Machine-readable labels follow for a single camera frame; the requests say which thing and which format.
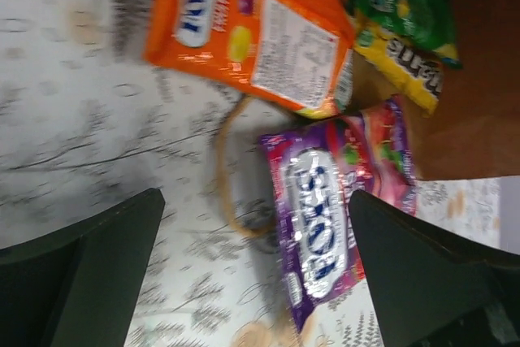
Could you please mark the purple Fox's candy bag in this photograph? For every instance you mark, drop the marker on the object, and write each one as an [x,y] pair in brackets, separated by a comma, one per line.
[314,171]

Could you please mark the yellow snack packet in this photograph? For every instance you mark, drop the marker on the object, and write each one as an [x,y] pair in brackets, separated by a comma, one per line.
[417,75]

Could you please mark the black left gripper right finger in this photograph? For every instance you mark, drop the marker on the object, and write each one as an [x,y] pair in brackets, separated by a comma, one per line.
[431,287]

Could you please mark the teal green snack packet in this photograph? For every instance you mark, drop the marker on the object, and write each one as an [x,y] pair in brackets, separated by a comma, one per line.
[427,24]

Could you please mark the red brown paper bag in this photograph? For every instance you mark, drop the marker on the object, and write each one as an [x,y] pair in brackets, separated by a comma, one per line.
[474,131]

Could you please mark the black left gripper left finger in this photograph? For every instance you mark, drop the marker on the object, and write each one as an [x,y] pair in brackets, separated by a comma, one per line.
[78,286]

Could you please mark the orange Fox's candy bag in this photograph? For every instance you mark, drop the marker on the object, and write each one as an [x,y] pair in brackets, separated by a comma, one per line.
[290,52]

